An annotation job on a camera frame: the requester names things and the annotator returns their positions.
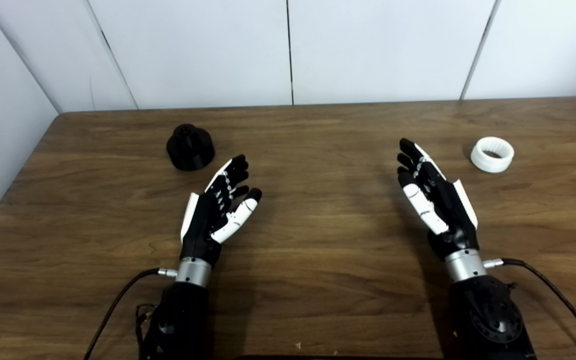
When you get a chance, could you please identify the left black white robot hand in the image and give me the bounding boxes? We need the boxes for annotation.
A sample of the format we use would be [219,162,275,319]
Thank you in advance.
[180,154,263,267]

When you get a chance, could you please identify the thin left forearm wires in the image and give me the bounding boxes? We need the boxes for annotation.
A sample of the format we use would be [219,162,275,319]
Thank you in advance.
[135,302,158,351]

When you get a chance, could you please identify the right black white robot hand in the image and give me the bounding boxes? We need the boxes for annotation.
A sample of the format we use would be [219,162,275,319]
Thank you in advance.
[396,138,480,262]

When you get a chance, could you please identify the white toothed plastic ring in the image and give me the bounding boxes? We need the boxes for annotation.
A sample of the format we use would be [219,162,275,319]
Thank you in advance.
[470,136,515,174]

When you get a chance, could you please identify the round black plastic part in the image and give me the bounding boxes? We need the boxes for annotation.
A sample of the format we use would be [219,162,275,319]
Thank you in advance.
[166,123,216,172]

